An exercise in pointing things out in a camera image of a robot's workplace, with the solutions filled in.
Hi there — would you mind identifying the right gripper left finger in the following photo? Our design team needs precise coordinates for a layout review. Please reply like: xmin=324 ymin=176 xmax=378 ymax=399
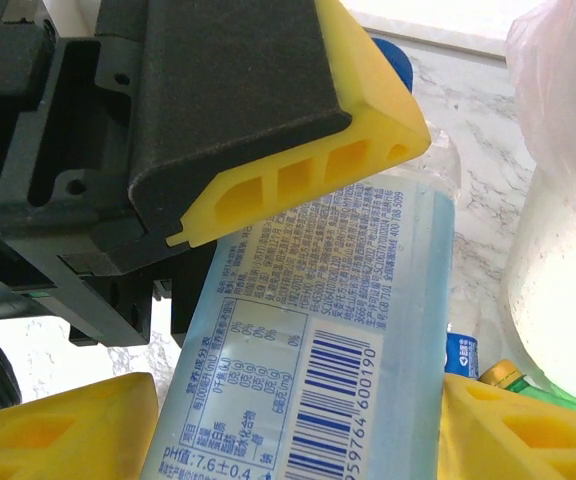
xmin=0 ymin=371 xmax=160 ymax=480

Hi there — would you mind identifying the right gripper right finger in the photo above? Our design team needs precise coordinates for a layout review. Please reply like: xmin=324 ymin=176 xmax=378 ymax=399
xmin=437 ymin=375 xmax=576 ymax=480

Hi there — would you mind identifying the green bottle yellow cap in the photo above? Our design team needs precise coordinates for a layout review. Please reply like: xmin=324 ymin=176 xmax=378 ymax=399
xmin=477 ymin=359 xmax=576 ymax=422

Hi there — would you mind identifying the blue logo label bottle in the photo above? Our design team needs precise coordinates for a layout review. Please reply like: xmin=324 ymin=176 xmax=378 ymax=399
xmin=445 ymin=332 xmax=481 ymax=381

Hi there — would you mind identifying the clear bottle blue cap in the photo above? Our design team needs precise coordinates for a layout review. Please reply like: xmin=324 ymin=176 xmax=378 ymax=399
xmin=140 ymin=37 xmax=464 ymax=480

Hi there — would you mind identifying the white plastic bin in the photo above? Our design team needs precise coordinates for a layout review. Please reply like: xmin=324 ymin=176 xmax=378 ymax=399
xmin=500 ymin=164 xmax=576 ymax=417

